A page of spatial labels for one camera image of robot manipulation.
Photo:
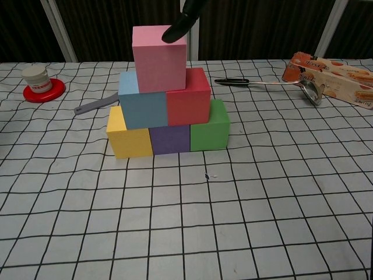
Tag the yellow foam cube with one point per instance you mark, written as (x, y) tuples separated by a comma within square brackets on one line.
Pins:
[(129, 143)]

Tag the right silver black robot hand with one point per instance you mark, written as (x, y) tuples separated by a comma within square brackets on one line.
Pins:
[(183, 21)]

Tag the white black-grid tablecloth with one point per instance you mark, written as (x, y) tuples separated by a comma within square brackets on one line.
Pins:
[(186, 227)]

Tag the grey brush black bristles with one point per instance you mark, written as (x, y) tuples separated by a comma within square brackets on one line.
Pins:
[(93, 106)]

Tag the pink foam cube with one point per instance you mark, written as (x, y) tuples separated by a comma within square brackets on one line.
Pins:
[(160, 67)]

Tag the green foam cube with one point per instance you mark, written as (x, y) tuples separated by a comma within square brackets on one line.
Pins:
[(209, 134)]

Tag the orange biscuit box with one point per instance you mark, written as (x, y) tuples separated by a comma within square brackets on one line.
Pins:
[(335, 76)]

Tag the white plastic jar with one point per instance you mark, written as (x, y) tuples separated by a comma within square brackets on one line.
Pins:
[(36, 77)]

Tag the red round disc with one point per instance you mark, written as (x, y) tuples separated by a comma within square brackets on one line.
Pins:
[(55, 94)]

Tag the red foam cube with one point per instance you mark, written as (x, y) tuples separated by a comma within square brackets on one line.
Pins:
[(189, 105)]

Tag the purple foam cube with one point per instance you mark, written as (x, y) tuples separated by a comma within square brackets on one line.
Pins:
[(170, 140)]

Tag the light blue foam cube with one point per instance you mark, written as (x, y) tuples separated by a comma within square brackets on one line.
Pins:
[(142, 109)]

